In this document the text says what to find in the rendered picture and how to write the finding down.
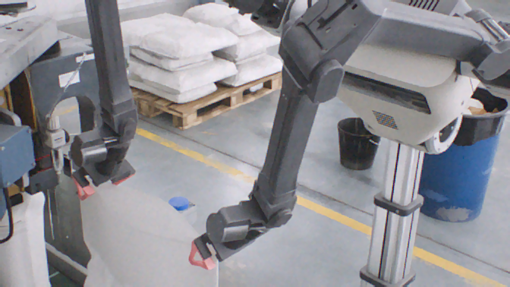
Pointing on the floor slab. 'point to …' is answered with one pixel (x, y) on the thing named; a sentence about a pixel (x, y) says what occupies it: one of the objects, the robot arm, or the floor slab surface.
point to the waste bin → (464, 164)
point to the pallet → (149, 102)
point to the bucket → (356, 143)
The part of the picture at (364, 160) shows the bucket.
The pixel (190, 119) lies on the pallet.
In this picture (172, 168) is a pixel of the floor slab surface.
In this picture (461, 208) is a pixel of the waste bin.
